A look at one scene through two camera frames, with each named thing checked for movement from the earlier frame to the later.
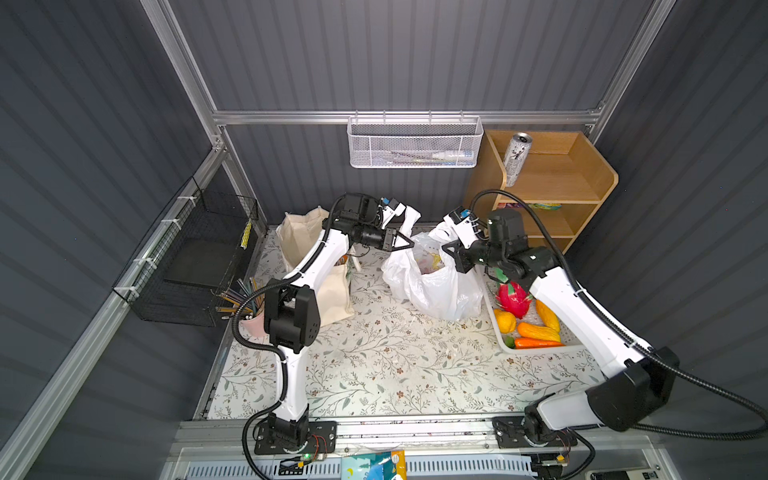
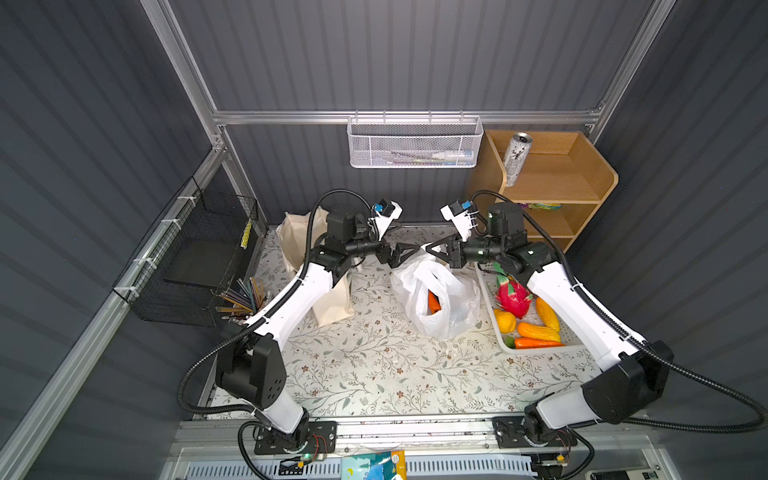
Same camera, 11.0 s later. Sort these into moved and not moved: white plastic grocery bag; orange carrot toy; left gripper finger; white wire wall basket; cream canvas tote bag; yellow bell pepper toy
Moved: left gripper finger; white plastic grocery bag
Not moved: white wire wall basket; yellow bell pepper toy; cream canvas tote bag; orange carrot toy
